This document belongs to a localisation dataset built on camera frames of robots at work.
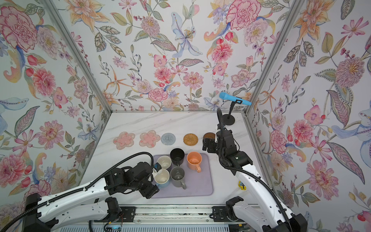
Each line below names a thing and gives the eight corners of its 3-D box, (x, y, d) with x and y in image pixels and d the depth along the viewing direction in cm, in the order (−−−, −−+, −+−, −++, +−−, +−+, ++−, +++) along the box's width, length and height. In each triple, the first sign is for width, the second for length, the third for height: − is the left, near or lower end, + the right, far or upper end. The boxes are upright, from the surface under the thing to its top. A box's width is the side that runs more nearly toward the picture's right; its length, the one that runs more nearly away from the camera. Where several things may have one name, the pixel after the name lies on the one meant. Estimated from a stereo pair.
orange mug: (186, 175, 89) (186, 169, 82) (186, 158, 96) (186, 151, 89) (201, 175, 89) (203, 169, 82) (200, 158, 96) (201, 151, 89)
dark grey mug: (171, 190, 82) (169, 184, 74) (172, 172, 89) (171, 165, 81) (186, 190, 82) (186, 184, 74) (186, 172, 89) (186, 165, 81)
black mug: (168, 163, 94) (166, 155, 86) (176, 153, 98) (175, 145, 90) (179, 170, 91) (178, 163, 83) (186, 159, 95) (186, 152, 87)
